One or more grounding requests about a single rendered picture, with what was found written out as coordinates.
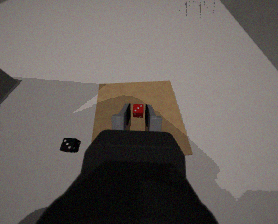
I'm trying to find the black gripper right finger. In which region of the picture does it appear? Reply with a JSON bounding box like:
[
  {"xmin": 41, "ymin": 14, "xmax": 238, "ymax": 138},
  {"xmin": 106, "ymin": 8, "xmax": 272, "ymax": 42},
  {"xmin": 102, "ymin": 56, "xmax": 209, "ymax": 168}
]
[{"xmin": 145, "ymin": 104, "xmax": 162, "ymax": 132}]

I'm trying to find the tan flat mat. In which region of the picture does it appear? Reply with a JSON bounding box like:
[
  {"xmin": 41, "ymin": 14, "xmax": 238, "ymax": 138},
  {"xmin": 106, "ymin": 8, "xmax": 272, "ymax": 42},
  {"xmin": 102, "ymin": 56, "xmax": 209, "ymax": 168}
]
[{"xmin": 91, "ymin": 81, "xmax": 193, "ymax": 155}]

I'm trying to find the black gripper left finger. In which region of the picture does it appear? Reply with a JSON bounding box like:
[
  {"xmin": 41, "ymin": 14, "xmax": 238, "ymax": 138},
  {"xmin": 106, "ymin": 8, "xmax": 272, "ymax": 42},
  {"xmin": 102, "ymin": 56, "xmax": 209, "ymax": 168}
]
[{"xmin": 111, "ymin": 103, "xmax": 131, "ymax": 130}]

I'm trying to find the red die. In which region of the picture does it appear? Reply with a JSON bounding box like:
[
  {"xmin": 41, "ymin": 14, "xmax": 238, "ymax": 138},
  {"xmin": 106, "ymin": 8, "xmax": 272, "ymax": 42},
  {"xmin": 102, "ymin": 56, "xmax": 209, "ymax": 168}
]
[{"xmin": 133, "ymin": 104, "xmax": 144, "ymax": 117}]

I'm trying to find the black die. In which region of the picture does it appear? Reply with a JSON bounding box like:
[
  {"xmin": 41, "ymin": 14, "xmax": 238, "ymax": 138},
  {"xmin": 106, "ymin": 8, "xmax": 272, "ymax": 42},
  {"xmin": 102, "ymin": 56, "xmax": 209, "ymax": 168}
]
[{"xmin": 60, "ymin": 138, "xmax": 80, "ymax": 152}]

